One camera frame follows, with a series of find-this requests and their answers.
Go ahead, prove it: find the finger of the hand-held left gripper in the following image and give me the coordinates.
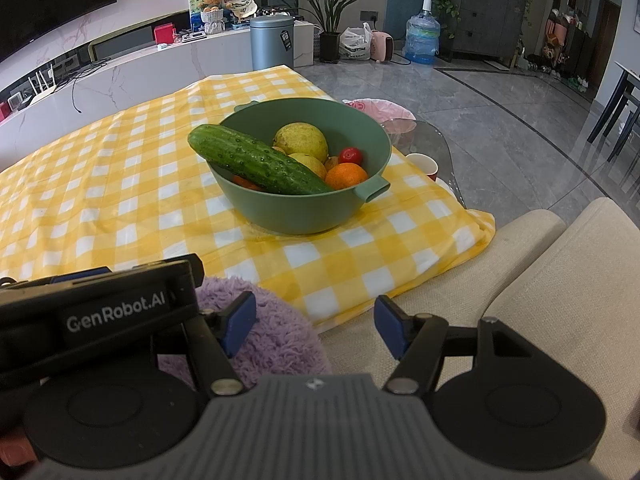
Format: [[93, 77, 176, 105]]
[[49, 266, 112, 284]]

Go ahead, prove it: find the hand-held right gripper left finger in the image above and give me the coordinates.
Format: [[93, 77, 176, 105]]
[[180, 290, 258, 397]]

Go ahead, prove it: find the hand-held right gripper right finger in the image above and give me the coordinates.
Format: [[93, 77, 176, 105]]
[[374, 295, 541, 396]]

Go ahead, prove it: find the green colander bowl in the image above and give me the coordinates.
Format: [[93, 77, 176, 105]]
[[205, 97, 392, 236]]

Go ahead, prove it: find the green cucumber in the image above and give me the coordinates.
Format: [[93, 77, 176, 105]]
[[187, 124, 336, 196]]

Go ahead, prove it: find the yellow-green pear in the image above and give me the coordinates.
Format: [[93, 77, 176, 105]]
[[272, 122, 329, 162], [287, 152, 328, 181]]

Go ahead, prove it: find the person's left hand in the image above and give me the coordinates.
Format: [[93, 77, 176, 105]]
[[0, 430, 32, 467]]

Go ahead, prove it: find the purple fluffy cushion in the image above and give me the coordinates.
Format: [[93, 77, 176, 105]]
[[157, 276, 333, 391]]

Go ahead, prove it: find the yellow checkered cloth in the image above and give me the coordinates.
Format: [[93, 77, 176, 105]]
[[0, 65, 496, 333]]

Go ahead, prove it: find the red cup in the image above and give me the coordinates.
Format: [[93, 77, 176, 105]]
[[406, 152, 441, 183]]

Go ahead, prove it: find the glass side table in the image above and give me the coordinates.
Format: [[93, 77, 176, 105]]
[[380, 117, 468, 211]]

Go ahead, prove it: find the white router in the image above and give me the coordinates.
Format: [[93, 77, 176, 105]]
[[27, 62, 58, 98]]

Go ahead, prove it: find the white marble television cabinet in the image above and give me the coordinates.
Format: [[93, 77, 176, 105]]
[[0, 22, 321, 171]]

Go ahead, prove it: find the pink plate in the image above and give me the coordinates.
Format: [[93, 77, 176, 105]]
[[342, 98, 418, 133]]

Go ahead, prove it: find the black television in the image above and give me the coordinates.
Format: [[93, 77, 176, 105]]
[[0, 0, 118, 63]]

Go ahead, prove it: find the pink heater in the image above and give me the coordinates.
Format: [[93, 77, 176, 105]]
[[371, 30, 397, 63]]

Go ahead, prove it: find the grey trash can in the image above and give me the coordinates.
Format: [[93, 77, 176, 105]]
[[249, 15, 296, 72]]

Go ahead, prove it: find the white plastic bag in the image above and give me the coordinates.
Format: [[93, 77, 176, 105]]
[[339, 22, 373, 61]]

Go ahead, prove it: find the potted long-leaf plant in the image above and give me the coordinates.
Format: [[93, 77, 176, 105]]
[[284, 0, 378, 65]]

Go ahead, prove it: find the blue water jug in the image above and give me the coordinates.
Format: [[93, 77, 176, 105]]
[[402, 0, 442, 66]]

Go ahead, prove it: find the printed picture board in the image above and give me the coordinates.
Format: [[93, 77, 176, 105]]
[[187, 0, 251, 31]]

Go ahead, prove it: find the teddy bear in white basket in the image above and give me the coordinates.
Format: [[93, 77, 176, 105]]
[[198, 0, 226, 36]]

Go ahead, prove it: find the printed round fan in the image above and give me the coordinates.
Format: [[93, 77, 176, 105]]
[[225, 0, 258, 23]]

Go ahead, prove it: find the dark dining chair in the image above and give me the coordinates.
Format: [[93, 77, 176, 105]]
[[585, 62, 640, 186]]

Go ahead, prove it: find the dark grey cabinet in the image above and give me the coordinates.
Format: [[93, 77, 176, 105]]
[[442, 0, 532, 68]]

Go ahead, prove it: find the cluttered dark shelf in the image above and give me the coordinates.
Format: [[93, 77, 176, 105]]
[[527, 0, 601, 86]]

